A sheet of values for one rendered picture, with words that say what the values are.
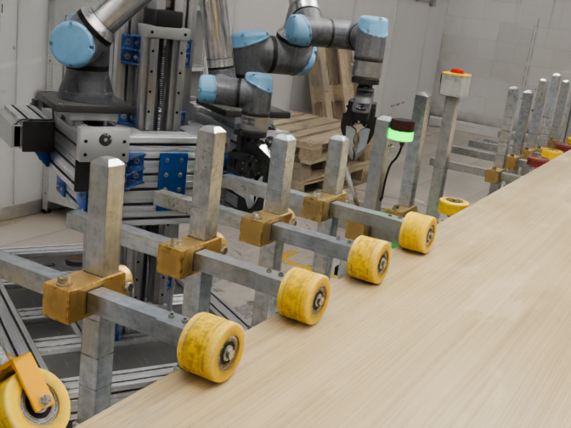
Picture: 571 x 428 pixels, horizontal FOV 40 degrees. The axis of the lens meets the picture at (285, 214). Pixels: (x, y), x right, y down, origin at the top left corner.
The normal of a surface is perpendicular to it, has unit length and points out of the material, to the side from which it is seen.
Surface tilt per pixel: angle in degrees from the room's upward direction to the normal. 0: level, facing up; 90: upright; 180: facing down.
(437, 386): 0
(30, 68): 90
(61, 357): 0
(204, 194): 90
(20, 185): 90
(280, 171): 90
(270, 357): 0
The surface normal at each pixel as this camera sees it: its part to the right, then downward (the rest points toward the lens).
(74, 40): -0.10, 0.35
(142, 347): 0.11, -0.96
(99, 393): 0.86, 0.23
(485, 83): -0.51, 0.18
